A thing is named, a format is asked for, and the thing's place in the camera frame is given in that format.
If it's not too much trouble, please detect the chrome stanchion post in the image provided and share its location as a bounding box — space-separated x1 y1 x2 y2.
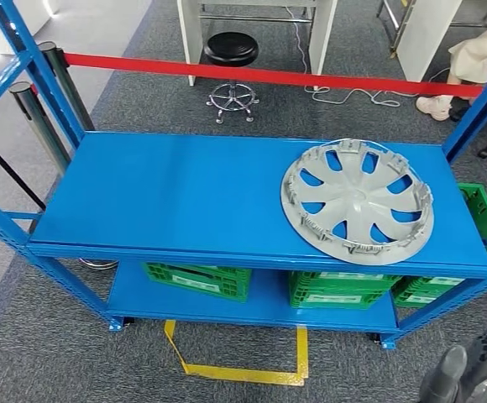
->
38 41 96 133
9 81 119 272

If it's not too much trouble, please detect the red barrier belt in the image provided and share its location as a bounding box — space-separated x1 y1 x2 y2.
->
64 52 487 102

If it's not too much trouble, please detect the yellow floor tape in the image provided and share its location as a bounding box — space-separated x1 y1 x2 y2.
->
164 319 310 388

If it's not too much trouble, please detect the black round stool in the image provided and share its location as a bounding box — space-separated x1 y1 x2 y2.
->
204 31 260 124

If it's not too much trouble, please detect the white floor cable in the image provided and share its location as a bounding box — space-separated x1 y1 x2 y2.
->
285 5 450 108

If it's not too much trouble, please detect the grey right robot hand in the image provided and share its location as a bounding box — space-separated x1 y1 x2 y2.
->
420 345 468 403

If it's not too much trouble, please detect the grey plastic wheel hubcap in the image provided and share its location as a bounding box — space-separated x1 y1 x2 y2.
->
280 139 434 266

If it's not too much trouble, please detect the person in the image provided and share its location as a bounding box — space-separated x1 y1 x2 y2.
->
415 24 487 123

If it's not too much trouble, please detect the black pole stand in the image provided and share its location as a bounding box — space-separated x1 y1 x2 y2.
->
0 128 46 212

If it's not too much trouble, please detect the blue metal shelf rack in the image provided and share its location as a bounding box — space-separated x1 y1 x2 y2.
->
0 0 487 350

